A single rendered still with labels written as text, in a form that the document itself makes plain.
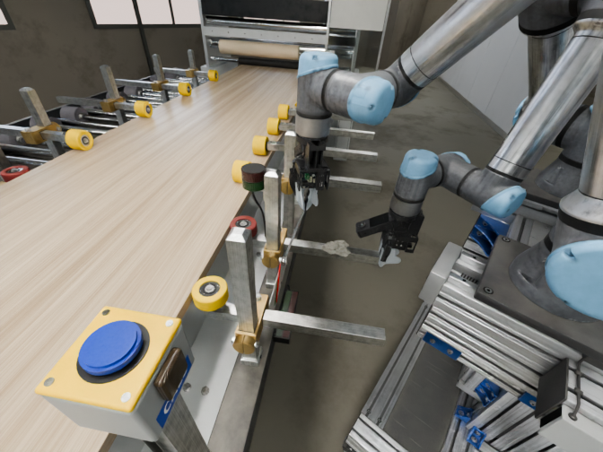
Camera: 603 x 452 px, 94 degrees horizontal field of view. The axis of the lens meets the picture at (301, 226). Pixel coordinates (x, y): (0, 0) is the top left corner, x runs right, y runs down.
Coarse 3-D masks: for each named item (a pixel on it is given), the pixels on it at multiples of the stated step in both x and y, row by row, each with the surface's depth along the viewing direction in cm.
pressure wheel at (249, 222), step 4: (240, 216) 87; (244, 216) 87; (248, 216) 87; (232, 220) 85; (236, 220) 85; (240, 220) 86; (244, 220) 86; (248, 220) 86; (252, 220) 86; (232, 224) 84; (236, 224) 84; (240, 224) 84; (244, 224) 84; (248, 224) 85; (252, 224) 84; (256, 224) 84; (248, 228) 83; (252, 228) 83; (256, 228) 84; (252, 232) 83; (256, 232) 85; (252, 236) 84
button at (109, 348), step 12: (108, 324) 22; (120, 324) 22; (132, 324) 22; (96, 336) 21; (108, 336) 21; (120, 336) 21; (132, 336) 21; (84, 348) 20; (96, 348) 20; (108, 348) 20; (120, 348) 20; (132, 348) 20; (84, 360) 19; (96, 360) 19; (108, 360) 20; (120, 360) 20; (132, 360) 20; (96, 372) 19; (108, 372) 19
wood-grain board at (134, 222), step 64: (128, 128) 139; (192, 128) 144; (256, 128) 149; (0, 192) 91; (64, 192) 93; (128, 192) 95; (192, 192) 97; (0, 256) 70; (64, 256) 71; (128, 256) 72; (192, 256) 73; (0, 320) 57; (64, 320) 57; (0, 384) 48; (0, 448) 41; (64, 448) 41
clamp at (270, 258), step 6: (282, 228) 89; (282, 234) 87; (282, 240) 85; (282, 246) 83; (264, 252) 81; (270, 252) 80; (276, 252) 81; (282, 252) 85; (264, 258) 80; (270, 258) 80; (276, 258) 80; (264, 264) 81; (270, 264) 81; (276, 264) 81
